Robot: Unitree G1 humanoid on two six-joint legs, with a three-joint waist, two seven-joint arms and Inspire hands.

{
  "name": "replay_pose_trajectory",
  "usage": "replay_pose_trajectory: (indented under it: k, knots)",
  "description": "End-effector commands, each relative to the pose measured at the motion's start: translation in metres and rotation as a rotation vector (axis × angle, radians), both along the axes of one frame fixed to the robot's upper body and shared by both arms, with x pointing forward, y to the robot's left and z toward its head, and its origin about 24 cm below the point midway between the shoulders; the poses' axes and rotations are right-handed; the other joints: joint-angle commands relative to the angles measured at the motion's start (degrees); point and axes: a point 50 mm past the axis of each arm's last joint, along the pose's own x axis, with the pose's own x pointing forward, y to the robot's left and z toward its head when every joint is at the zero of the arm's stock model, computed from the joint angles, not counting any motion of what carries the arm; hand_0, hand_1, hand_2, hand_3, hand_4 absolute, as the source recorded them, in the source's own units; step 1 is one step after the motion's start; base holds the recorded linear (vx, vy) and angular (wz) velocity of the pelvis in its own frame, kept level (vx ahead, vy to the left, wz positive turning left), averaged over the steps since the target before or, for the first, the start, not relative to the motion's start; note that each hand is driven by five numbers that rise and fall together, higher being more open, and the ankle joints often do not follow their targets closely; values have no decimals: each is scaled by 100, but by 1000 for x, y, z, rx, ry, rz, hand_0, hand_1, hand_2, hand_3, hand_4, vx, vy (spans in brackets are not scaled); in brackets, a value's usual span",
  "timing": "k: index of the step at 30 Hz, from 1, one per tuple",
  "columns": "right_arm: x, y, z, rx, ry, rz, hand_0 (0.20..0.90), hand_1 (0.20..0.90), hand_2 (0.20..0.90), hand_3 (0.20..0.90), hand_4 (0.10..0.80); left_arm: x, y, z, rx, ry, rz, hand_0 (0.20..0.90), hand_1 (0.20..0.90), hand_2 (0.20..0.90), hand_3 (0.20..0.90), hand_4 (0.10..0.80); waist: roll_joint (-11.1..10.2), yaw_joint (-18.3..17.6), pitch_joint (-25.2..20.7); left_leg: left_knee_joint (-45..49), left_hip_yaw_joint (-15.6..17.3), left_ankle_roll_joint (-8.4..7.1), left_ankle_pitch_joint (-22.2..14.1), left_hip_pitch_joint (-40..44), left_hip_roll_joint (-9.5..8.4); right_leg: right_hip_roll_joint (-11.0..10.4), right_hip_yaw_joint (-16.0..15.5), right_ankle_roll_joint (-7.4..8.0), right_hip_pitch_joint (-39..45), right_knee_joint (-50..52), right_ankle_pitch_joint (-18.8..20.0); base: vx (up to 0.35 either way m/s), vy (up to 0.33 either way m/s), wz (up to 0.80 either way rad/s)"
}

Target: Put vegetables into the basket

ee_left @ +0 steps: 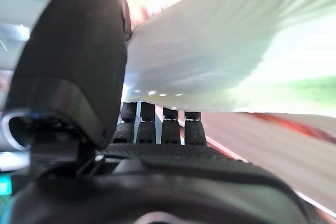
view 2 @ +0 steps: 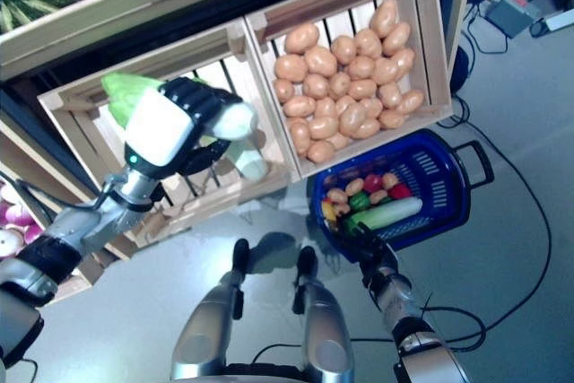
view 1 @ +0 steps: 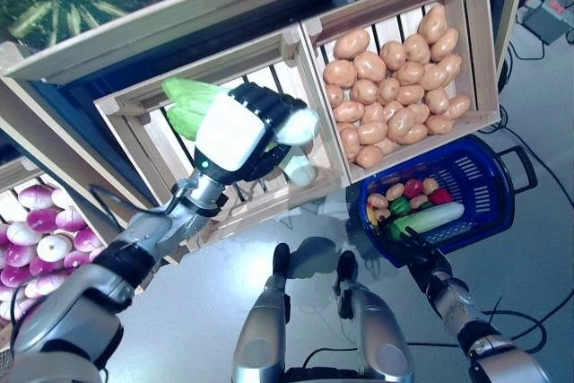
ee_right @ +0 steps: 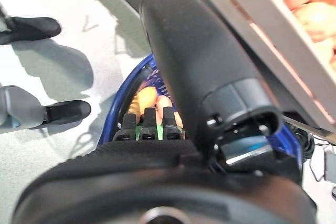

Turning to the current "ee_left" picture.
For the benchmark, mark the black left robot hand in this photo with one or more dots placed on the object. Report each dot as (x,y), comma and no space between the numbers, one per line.
(78,51)

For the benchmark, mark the green white napa cabbage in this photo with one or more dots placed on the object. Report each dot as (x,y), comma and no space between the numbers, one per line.
(210,51)

